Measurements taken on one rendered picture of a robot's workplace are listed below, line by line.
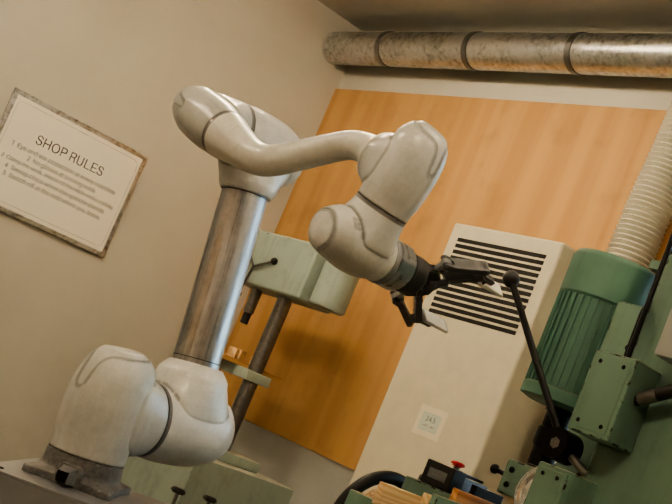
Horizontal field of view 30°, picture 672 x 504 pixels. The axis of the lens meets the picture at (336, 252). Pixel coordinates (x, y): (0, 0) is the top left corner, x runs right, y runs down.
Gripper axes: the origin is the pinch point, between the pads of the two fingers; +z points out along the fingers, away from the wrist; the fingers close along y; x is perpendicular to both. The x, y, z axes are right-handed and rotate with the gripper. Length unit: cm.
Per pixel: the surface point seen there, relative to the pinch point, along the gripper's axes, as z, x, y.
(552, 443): 7.6, -30.0, 4.3
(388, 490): -13.8, -34.5, -17.7
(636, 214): 140, 103, -11
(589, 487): 10.8, -39.3, 6.9
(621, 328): 17.2, -10.6, 20.3
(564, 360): 16.3, -10.7, 7.6
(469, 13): 148, 239, -45
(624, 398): 5.5, -30.5, 21.0
